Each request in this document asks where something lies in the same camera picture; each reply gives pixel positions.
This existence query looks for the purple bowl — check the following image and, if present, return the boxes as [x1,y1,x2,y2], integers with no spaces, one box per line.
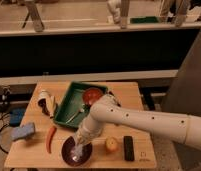
[61,136,92,166]

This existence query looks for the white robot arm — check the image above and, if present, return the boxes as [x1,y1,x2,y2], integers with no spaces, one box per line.
[74,94,201,150]

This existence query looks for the red bowl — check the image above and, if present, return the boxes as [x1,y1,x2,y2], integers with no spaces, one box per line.
[82,87,103,106]

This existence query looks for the green tray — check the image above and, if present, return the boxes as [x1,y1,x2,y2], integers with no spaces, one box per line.
[54,82,108,129]

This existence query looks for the metal spoon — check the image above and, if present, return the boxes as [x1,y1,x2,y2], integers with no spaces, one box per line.
[66,108,84,123]

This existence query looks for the yellow apple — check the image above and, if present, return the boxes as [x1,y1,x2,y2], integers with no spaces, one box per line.
[105,137,118,153]

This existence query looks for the yellow banana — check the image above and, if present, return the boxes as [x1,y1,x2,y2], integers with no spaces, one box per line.
[50,96,56,118]

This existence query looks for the black rectangular block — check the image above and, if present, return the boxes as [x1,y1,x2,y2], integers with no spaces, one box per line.
[123,136,135,161]

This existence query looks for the blue sponge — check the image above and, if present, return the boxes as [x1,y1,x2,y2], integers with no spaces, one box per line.
[11,122,35,141]

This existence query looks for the white cup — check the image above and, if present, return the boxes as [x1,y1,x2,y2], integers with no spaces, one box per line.
[38,90,50,100]

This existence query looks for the blue box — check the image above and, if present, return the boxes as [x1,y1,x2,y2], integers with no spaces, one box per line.
[9,108,25,127]

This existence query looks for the black handled tool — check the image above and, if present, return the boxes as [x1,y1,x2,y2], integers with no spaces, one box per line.
[109,91,121,107]

